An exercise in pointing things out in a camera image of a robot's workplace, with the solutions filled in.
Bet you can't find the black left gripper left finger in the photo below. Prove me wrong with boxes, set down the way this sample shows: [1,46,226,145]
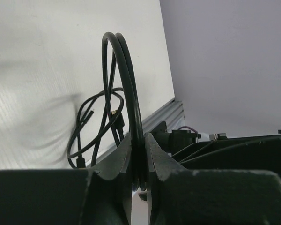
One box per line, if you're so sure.
[0,135,132,225]

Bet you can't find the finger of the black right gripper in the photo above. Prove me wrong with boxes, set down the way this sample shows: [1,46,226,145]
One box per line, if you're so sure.
[172,135,281,171]

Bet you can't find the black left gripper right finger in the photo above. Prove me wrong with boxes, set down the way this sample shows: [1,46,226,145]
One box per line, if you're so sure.
[145,134,281,225]

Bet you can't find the round black usb cable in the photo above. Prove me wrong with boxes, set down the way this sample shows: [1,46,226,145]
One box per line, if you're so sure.
[67,31,148,202]

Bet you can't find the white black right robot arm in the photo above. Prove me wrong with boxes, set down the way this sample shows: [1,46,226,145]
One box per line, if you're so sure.
[151,121,281,174]

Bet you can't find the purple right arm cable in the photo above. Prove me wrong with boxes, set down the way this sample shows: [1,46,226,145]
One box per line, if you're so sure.
[179,126,199,134]

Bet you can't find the aluminium frame rail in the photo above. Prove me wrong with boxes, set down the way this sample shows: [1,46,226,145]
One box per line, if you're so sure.
[96,99,185,165]

